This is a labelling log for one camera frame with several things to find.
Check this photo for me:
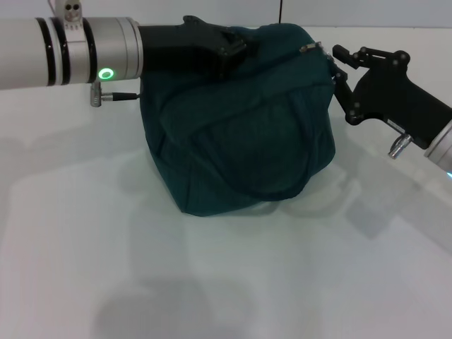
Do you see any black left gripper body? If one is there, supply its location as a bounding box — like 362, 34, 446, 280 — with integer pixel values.
138, 16, 231, 79

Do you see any teal fabric lunch bag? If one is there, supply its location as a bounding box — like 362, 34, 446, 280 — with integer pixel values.
139, 23, 336, 216

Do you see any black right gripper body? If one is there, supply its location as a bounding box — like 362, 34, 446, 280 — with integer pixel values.
345, 51, 452, 150

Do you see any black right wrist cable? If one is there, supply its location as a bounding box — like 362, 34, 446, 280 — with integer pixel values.
387, 133, 413, 159

